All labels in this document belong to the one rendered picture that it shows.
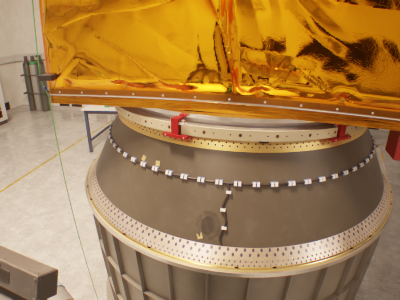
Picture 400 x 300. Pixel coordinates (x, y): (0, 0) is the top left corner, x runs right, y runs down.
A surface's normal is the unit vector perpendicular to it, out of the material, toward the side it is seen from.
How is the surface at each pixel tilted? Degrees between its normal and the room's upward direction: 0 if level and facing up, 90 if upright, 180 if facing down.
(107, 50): 87
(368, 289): 0
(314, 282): 90
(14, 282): 61
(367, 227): 43
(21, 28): 90
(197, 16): 87
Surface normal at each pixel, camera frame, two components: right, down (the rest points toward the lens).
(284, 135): 0.07, 0.40
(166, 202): -0.41, -0.12
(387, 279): 0.00, -0.92
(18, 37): -0.25, 0.39
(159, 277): -0.47, 0.35
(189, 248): -0.22, -0.41
